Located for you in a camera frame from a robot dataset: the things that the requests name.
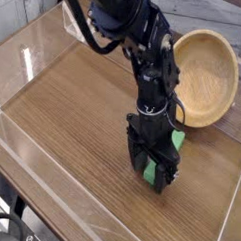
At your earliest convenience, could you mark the green rectangular block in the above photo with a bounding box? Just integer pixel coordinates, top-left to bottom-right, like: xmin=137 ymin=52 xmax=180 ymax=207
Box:
xmin=142 ymin=127 xmax=186 ymax=189

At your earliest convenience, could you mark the clear acrylic corner bracket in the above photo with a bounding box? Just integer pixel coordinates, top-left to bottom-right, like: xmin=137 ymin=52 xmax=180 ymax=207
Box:
xmin=61 ymin=1 xmax=87 ymax=44

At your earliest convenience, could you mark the black table leg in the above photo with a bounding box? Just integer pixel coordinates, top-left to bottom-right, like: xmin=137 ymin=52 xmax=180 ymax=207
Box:
xmin=10 ymin=195 xmax=26 ymax=218

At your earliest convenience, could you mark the brown wooden bowl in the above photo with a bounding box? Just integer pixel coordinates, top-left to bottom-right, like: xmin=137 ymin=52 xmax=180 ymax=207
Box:
xmin=174 ymin=29 xmax=239 ymax=128

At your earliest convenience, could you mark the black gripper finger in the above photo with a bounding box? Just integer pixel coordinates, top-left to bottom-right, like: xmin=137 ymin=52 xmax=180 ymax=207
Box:
xmin=127 ymin=126 xmax=148 ymax=171
xmin=154 ymin=164 xmax=176 ymax=194

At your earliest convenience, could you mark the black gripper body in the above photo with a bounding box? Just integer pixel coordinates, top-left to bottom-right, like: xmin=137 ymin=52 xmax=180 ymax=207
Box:
xmin=127 ymin=109 xmax=180 ymax=172

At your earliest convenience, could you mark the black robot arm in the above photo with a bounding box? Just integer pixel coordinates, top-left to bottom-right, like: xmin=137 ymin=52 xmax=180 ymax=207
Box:
xmin=67 ymin=0 xmax=182 ymax=193

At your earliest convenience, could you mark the clear acrylic tray wall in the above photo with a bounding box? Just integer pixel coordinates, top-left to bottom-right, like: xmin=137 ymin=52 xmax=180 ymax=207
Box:
xmin=0 ymin=109 xmax=141 ymax=241

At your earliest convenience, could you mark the black cable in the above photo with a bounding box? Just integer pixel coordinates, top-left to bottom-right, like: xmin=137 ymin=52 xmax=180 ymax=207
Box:
xmin=0 ymin=211 xmax=24 ymax=241

